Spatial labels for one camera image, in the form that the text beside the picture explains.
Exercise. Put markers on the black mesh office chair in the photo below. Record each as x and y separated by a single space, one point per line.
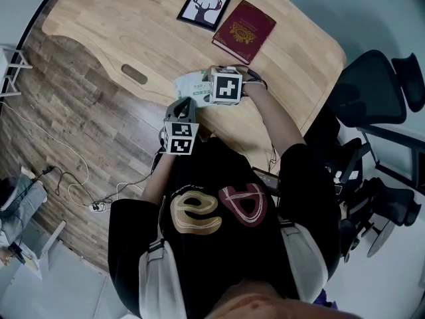
368 91

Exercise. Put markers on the black box device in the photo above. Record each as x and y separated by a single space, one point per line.
265 178

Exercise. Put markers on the white wooden chair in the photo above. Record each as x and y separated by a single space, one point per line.
13 68

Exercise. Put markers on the grey round stand base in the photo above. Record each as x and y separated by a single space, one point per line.
382 238

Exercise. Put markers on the person's right forearm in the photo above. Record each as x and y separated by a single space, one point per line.
275 121

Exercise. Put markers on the person's chin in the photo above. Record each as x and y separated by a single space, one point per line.
265 302

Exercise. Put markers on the maroon hardcover book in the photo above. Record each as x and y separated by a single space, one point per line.
245 32

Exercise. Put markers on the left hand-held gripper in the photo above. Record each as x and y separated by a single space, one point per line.
181 141

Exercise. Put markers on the white lidded wet wipe pack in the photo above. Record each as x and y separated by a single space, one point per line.
191 85

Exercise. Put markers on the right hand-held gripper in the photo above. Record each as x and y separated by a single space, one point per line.
225 86

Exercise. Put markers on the person's black printed shirt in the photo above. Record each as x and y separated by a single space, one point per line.
216 251

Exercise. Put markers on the person's left forearm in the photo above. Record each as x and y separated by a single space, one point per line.
157 181

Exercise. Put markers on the black phone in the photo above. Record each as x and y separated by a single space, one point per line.
16 253

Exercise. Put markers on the white table with dark frame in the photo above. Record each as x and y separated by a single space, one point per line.
398 145

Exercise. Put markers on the white furniture leg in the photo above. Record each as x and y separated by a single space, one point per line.
54 236

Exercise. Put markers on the black deer picture frame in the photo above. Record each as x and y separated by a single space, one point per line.
205 7

